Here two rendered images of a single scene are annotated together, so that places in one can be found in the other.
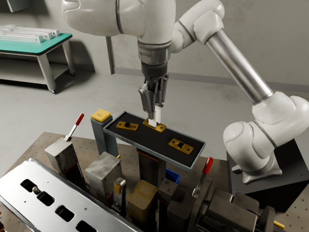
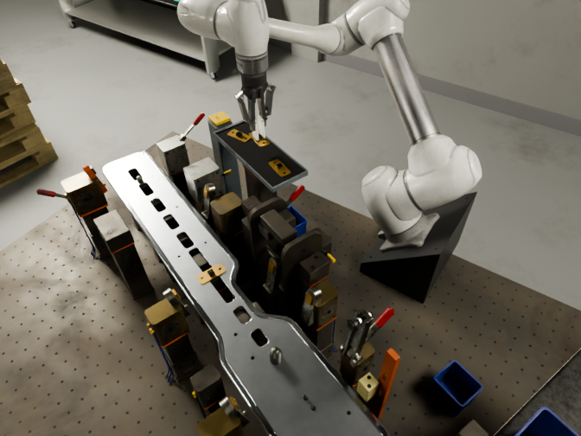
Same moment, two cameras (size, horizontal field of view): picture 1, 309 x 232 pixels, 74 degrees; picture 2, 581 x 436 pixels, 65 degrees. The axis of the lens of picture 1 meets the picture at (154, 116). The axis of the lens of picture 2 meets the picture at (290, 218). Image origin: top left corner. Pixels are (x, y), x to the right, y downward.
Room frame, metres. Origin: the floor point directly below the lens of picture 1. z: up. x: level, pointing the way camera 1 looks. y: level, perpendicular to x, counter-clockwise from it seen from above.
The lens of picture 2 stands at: (-0.51, -0.57, 2.09)
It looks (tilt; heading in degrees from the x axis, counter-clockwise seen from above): 46 degrees down; 24
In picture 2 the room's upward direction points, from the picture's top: 2 degrees counter-clockwise
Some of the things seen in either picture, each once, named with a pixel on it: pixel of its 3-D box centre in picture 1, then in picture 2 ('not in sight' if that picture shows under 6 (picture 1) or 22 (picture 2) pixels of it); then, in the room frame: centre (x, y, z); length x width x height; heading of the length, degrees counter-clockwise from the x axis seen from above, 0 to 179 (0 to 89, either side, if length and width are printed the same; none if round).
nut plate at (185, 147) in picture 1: (180, 145); (279, 166); (0.50, -0.09, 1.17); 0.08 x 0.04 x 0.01; 54
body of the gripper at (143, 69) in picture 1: (154, 74); (254, 83); (0.55, 0.00, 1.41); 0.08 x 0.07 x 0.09; 144
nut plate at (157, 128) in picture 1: (154, 123); (258, 137); (0.55, 0.00, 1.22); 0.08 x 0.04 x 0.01; 54
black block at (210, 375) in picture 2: not in sight; (208, 404); (-0.15, -0.15, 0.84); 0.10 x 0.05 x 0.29; 149
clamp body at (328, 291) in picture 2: not in sight; (323, 326); (0.17, -0.37, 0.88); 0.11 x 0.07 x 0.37; 149
